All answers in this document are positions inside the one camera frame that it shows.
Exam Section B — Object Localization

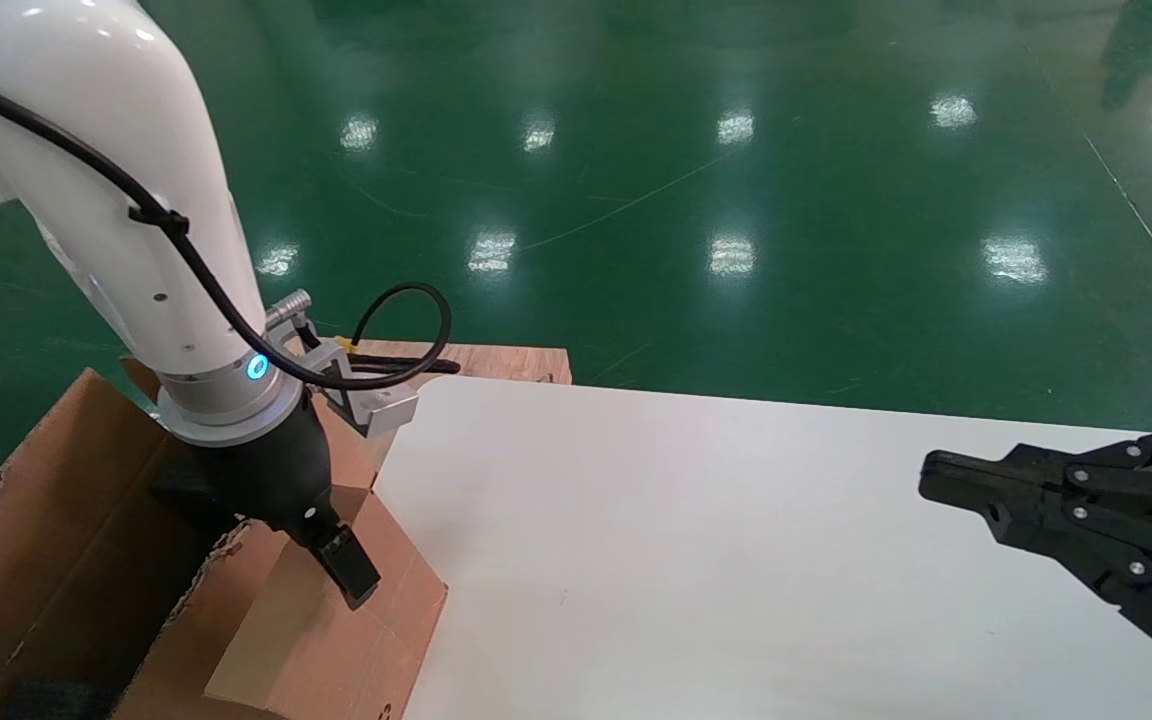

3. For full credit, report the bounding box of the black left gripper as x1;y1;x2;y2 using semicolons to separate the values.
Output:
176;405;382;611

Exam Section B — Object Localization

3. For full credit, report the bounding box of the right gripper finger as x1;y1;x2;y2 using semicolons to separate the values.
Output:
921;420;1152;506
986;497;1152;686

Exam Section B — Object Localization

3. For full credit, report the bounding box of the small cardboard box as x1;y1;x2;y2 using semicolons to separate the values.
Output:
204;488;449;720

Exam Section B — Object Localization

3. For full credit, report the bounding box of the large open cardboard box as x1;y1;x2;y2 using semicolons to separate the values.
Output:
0;360;387;720

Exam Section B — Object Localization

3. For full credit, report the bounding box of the wooden plywood board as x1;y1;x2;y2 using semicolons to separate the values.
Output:
336;338;573;471

